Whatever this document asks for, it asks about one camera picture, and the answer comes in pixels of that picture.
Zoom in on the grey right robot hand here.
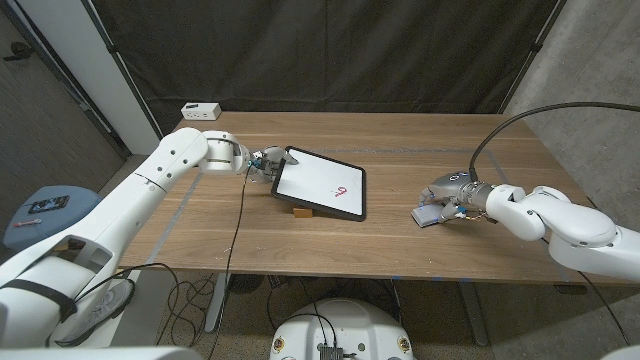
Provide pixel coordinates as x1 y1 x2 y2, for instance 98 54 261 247
417 171 496 225

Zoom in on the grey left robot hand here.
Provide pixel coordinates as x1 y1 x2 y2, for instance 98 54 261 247
248 145 300 184

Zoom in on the grey whiteboard eraser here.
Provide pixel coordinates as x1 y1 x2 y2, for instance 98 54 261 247
410 202 446 229

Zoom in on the small black-framed whiteboard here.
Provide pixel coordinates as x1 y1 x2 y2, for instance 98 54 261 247
270 145 368 223

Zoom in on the white power strip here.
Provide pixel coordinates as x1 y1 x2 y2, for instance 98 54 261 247
180 101 223 122

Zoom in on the black round floor object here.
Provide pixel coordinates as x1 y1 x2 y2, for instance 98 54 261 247
230 273 265 296

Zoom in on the black backdrop curtain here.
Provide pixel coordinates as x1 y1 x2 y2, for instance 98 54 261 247
82 0 569 139

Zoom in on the grey table leg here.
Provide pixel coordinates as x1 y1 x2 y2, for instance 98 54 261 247
457 280 490 347

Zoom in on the white table leg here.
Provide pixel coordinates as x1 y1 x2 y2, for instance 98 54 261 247
203 272 232 335

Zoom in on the black backdrop stand pole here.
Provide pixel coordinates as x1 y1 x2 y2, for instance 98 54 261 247
82 0 165 141
498 0 569 115

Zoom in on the white robot torso base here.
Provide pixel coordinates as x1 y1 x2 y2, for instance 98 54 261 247
268 297 416 360

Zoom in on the grey sneaker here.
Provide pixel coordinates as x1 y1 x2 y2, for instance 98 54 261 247
57 278 136 347

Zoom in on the black phone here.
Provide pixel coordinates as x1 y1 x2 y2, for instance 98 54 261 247
27 194 71 215

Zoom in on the blue-grey stool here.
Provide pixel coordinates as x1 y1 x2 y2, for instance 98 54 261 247
2 185 104 251

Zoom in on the thin black left wrist cable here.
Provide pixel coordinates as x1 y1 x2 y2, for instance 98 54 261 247
203 164 251 360

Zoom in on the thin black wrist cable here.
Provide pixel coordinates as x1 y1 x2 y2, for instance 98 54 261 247
542 237 631 347
203 164 251 360

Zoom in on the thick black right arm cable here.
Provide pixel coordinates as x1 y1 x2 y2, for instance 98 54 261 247
468 101 640 182

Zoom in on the black torso cable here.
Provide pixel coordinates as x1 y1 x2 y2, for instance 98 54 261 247
266 276 341 351

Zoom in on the black floor cable tangle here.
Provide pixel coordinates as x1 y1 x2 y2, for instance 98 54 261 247
164 274 216 349

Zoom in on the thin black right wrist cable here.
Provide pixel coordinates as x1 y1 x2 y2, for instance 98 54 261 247
542 237 631 347

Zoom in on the black door handle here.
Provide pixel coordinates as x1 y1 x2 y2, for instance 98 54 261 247
2 41 34 62

